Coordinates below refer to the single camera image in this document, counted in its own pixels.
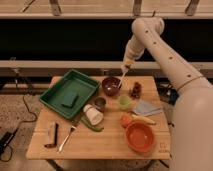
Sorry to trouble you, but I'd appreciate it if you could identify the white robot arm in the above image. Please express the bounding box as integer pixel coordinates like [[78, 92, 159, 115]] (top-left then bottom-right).
[[121, 17, 213, 171]]

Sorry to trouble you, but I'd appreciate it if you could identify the orange bowl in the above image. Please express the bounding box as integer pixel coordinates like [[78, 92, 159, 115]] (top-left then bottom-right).
[[125, 120, 155, 153]]

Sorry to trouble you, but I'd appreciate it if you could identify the small metal cup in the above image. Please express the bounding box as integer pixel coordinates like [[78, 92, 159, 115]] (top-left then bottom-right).
[[94, 97, 106, 112]]

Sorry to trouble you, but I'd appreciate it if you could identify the light blue cloth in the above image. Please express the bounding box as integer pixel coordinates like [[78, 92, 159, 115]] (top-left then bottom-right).
[[132, 100, 163, 116]]

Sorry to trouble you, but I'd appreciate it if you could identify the yellow banana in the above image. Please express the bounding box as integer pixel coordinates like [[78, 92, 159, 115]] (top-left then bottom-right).
[[132, 115, 156, 125]]

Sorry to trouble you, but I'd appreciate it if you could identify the green sponge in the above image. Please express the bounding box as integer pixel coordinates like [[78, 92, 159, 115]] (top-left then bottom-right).
[[61, 92, 78, 108]]

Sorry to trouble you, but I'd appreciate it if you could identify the green pea pod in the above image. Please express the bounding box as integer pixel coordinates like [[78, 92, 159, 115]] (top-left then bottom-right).
[[81, 116, 104, 132]]

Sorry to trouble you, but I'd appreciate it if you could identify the white cup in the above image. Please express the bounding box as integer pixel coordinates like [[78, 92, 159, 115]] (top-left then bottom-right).
[[83, 104, 104, 125]]

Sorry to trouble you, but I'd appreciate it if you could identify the orange fruit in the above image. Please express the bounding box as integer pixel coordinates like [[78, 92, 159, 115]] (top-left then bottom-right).
[[121, 114, 132, 128]]

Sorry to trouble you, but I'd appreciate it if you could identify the brown grape bunch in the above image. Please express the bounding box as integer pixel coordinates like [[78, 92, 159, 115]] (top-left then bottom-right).
[[130, 82, 142, 99]]

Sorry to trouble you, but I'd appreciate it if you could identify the green plastic tray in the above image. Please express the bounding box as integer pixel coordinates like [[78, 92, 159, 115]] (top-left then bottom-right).
[[40, 69, 100, 120]]

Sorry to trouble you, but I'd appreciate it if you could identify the light green cup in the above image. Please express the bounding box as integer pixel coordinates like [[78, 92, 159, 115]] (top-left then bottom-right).
[[118, 95, 131, 110]]

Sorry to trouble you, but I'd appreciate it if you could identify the black adapter on floor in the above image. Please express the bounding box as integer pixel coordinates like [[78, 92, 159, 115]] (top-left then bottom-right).
[[0, 132, 13, 155]]

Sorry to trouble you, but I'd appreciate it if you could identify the blue power box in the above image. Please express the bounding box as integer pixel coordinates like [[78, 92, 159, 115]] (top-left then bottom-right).
[[169, 90, 179, 105]]

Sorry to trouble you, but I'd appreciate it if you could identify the white dish brush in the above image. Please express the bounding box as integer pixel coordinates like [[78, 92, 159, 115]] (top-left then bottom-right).
[[117, 72, 127, 89]]

